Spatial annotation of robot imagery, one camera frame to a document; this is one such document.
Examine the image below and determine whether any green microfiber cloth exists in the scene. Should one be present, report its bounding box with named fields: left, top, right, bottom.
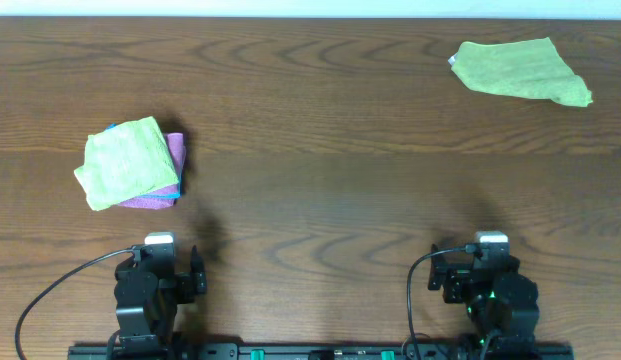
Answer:
left=448, top=38, right=593, bottom=108

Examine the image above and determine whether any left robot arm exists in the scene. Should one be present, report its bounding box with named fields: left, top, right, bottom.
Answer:
left=106, top=244, right=207, bottom=359

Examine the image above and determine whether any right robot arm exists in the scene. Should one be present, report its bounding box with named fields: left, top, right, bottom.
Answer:
left=428, top=243, right=540, bottom=359

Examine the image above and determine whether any folded blue cloth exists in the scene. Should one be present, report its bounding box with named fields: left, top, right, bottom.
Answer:
left=103, top=117, right=186, bottom=207

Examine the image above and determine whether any folded purple cloth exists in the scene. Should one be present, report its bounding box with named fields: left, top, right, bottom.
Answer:
left=118, top=133, right=186, bottom=210

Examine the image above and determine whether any folded green cloth on stack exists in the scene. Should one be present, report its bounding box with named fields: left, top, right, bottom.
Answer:
left=74, top=116, right=179, bottom=211

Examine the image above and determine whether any right black camera cable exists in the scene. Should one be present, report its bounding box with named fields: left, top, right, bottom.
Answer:
left=405, top=244, right=479, bottom=357

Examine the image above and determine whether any black camera cable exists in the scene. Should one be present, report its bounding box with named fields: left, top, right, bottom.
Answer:
left=405, top=244, right=479, bottom=357
left=14, top=248, right=141, bottom=360

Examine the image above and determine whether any left black camera cable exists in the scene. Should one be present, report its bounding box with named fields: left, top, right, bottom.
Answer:
left=14, top=248, right=141, bottom=360

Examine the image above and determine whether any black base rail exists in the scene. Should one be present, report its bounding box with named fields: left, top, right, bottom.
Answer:
left=67, top=343, right=575, bottom=360

